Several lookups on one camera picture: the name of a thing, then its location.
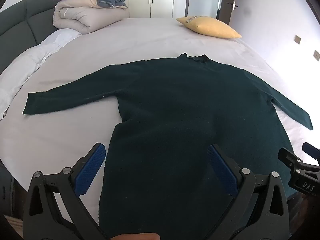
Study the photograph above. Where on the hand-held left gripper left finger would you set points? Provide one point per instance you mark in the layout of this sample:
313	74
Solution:
92	165

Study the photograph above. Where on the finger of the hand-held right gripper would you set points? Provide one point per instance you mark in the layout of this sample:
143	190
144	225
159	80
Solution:
303	177
312	151

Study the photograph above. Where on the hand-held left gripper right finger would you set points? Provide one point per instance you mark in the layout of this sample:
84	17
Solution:
221	166

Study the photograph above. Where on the dark green sweater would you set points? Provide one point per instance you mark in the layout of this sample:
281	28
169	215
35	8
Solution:
175	105

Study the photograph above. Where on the person's left hand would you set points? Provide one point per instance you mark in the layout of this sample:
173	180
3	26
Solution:
137	237

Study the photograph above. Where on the white quilt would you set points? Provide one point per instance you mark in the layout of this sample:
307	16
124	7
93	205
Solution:
37	52

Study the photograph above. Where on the bed with grey sheet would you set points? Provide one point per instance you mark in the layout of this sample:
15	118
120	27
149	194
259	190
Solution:
150	37

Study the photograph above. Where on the yellow pillow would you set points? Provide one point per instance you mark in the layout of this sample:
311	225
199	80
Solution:
210	26

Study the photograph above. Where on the folded beige duvet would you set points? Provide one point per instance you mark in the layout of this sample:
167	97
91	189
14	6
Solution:
75	17

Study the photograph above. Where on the dark green padded headboard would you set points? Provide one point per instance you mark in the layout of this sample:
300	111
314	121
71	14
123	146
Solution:
20	20

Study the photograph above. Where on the wall socket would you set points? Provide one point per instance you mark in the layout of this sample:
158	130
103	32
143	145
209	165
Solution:
317	55
297	39

